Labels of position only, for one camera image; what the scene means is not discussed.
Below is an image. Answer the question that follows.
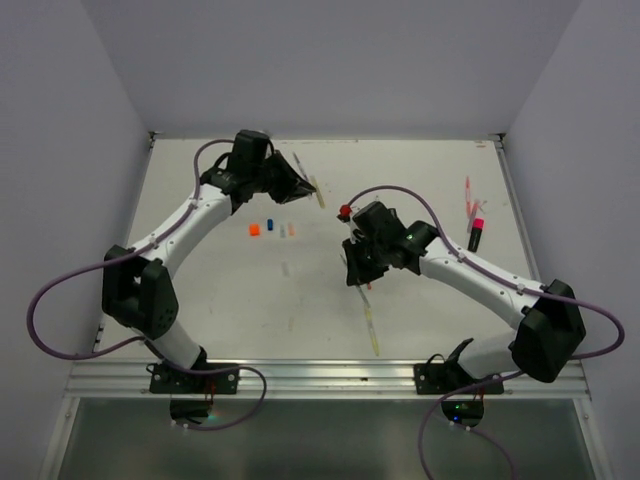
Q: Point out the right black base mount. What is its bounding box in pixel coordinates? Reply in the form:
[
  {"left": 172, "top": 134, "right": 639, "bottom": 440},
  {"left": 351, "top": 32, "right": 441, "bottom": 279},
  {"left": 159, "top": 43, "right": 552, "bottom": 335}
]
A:
[{"left": 413, "top": 335, "right": 514, "bottom": 395}]

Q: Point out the aluminium front rail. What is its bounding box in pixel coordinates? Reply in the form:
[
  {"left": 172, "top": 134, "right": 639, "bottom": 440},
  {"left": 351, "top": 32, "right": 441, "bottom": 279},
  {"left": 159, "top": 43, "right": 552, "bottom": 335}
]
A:
[{"left": 64, "top": 358, "right": 590, "bottom": 400}]

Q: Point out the pink pen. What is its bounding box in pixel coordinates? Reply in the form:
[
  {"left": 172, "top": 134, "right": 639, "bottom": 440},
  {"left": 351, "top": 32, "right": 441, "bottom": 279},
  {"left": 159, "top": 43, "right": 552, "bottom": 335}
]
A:
[{"left": 465, "top": 176, "right": 486, "bottom": 225}]

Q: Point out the grey thin pen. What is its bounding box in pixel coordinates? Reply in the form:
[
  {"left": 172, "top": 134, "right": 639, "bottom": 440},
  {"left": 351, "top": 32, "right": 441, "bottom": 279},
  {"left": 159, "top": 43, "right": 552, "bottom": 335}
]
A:
[{"left": 292, "top": 152, "right": 307, "bottom": 178}]

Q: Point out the yellow pen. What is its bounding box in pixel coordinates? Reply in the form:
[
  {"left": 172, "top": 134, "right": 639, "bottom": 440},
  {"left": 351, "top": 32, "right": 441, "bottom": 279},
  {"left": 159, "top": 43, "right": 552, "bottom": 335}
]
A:
[
  {"left": 364, "top": 305, "right": 380, "bottom": 357},
  {"left": 310, "top": 175, "right": 326, "bottom": 209}
]

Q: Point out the orange highlighter cap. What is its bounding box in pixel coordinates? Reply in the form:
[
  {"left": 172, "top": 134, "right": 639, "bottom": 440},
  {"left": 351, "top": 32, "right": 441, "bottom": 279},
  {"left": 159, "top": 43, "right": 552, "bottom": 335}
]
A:
[{"left": 249, "top": 224, "right": 261, "bottom": 237}]

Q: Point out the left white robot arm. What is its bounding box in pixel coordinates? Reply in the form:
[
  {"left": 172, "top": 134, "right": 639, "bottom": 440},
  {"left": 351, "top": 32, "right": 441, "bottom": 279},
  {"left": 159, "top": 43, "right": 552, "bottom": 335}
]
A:
[{"left": 102, "top": 130, "right": 316, "bottom": 393}]

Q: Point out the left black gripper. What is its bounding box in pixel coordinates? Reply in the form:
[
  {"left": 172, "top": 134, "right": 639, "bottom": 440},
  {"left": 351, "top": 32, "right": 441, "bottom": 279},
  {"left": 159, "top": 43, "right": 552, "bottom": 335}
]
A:
[{"left": 251, "top": 150, "right": 316, "bottom": 205}]

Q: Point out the black pink highlighter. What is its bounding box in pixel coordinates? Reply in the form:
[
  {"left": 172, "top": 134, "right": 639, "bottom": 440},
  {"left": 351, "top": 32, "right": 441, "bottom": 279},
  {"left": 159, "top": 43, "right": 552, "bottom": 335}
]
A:
[{"left": 467, "top": 218, "right": 485, "bottom": 252}]

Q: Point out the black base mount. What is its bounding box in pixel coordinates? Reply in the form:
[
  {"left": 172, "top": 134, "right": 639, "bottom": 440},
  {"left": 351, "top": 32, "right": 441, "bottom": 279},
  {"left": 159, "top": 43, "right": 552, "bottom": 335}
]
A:
[
  {"left": 413, "top": 335, "right": 514, "bottom": 395},
  {"left": 146, "top": 353, "right": 240, "bottom": 395}
]

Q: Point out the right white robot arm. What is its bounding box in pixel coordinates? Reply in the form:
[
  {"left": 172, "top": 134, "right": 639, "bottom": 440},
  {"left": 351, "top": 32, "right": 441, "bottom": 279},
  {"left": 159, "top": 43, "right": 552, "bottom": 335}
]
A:
[{"left": 338, "top": 201, "right": 586, "bottom": 393}]

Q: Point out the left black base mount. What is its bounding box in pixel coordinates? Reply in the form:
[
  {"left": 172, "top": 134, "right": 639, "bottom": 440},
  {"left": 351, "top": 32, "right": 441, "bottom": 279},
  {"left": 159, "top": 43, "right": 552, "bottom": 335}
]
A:
[{"left": 146, "top": 353, "right": 240, "bottom": 395}]

